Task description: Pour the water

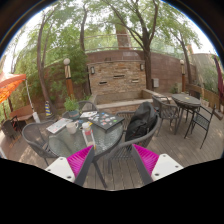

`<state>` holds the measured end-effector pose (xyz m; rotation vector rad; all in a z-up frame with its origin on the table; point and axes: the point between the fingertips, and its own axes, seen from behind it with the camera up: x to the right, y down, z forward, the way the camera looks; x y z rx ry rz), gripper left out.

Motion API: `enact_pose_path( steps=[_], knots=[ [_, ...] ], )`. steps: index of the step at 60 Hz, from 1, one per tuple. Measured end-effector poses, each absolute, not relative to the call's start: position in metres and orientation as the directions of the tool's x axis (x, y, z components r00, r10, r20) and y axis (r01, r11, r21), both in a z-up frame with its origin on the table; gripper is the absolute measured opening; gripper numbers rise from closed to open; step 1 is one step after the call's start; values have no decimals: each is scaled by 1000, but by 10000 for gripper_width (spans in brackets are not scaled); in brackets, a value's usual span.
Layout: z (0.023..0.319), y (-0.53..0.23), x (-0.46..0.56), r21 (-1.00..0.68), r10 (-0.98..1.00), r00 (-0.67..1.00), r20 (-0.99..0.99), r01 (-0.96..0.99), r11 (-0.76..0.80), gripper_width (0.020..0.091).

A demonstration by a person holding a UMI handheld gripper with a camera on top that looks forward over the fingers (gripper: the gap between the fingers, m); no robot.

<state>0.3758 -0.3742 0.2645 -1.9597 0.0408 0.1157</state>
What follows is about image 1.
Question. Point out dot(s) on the silver stickered laptop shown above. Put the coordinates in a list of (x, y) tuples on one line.
[(58, 126)]

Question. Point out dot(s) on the green plant in blue pot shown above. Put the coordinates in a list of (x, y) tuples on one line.
[(71, 105)]

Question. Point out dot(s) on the grey chair holding backpack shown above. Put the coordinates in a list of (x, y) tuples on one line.
[(121, 148)]

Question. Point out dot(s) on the orange patio umbrella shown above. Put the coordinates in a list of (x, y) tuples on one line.
[(10, 85)]

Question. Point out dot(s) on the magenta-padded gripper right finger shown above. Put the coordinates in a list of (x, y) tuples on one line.
[(166, 165)]

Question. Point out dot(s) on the black wall lantern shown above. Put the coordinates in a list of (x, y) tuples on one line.
[(92, 70), (142, 67)]

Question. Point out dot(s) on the white ribbed ceramic mug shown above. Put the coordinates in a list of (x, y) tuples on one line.
[(71, 127)]

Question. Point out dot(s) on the black backpack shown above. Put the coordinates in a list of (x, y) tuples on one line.
[(141, 121)]

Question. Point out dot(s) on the slim wooden lamp post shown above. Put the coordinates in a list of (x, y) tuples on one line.
[(182, 76)]

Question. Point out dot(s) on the black stickered laptop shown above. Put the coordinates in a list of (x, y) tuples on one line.
[(106, 120)]

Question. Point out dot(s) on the white sticker sheet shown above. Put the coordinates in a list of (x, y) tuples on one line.
[(88, 114)]

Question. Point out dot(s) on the grey wicker chair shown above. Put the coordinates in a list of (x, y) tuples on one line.
[(35, 136)]

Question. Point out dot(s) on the blue yellow striped cone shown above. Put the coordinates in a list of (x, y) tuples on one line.
[(48, 110)]

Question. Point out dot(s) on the globe-topped wooden lamp post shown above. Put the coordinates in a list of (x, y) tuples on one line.
[(68, 78)]

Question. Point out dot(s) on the clear white-capped plastic bottle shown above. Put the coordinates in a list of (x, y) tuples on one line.
[(88, 138)]

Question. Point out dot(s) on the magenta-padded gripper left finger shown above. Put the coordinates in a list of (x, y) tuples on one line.
[(60, 166)]

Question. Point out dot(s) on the wooden bench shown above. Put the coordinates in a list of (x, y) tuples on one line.
[(21, 113)]

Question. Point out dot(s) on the round dark patio table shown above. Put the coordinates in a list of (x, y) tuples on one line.
[(186, 100)]

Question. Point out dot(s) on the dark wicker lounge chair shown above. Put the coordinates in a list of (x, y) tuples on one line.
[(8, 128)]

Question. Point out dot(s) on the dark metal patio chair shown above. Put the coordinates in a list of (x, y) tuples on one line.
[(166, 110), (201, 121)]

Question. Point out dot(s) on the grey wall utility box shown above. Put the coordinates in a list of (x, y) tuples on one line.
[(155, 82)]

